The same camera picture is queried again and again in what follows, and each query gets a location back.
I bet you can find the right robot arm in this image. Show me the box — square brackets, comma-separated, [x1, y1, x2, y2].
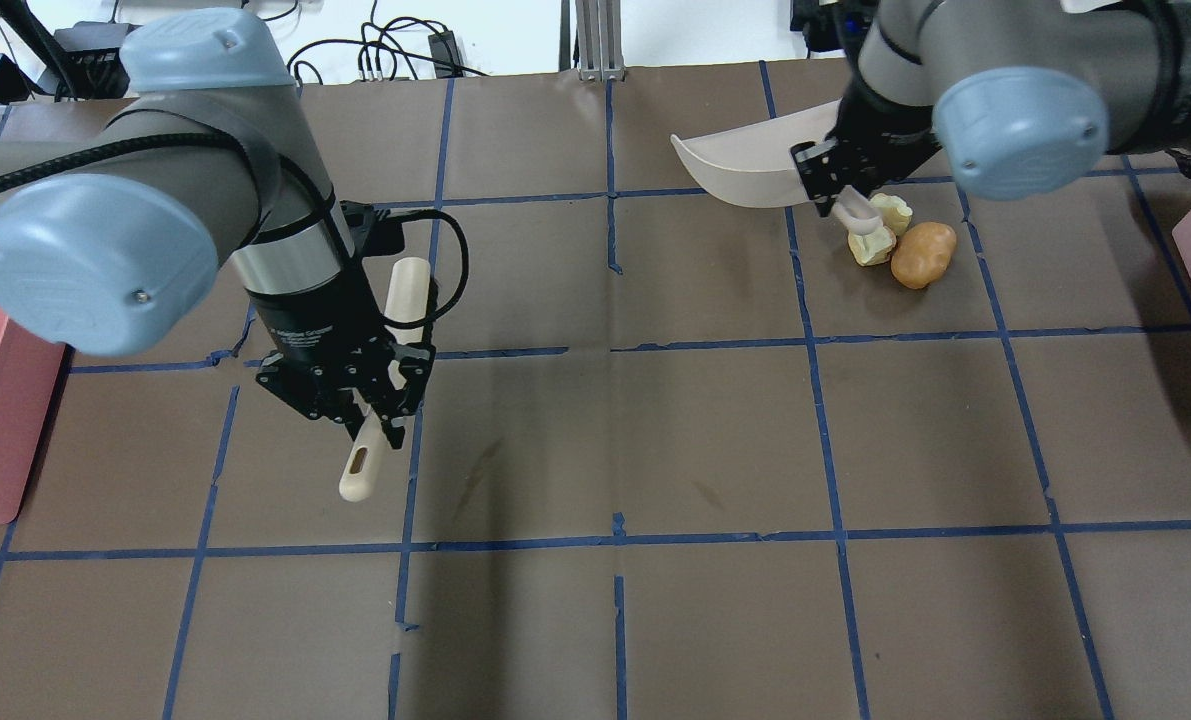
[790, 1, 1191, 215]

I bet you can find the cream plastic dustpan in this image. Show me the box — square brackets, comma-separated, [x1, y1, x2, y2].
[671, 100, 883, 234]

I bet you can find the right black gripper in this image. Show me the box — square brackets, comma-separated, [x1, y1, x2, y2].
[790, 76, 941, 217]

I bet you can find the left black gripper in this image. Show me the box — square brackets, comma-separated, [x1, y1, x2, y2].
[255, 201, 435, 439]

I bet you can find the black power adapter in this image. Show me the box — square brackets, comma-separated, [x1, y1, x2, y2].
[429, 29, 462, 74]

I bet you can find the pale peeled potato chunk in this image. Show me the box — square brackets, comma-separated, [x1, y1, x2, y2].
[847, 225, 898, 267]

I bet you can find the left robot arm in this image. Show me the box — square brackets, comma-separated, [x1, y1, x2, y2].
[0, 8, 436, 447]

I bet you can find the brown potato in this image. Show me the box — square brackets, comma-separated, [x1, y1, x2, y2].
[888, 223, 959, 290]

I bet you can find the aluminium frame post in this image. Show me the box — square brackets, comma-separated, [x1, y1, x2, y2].
[575, 0, 626, 82]

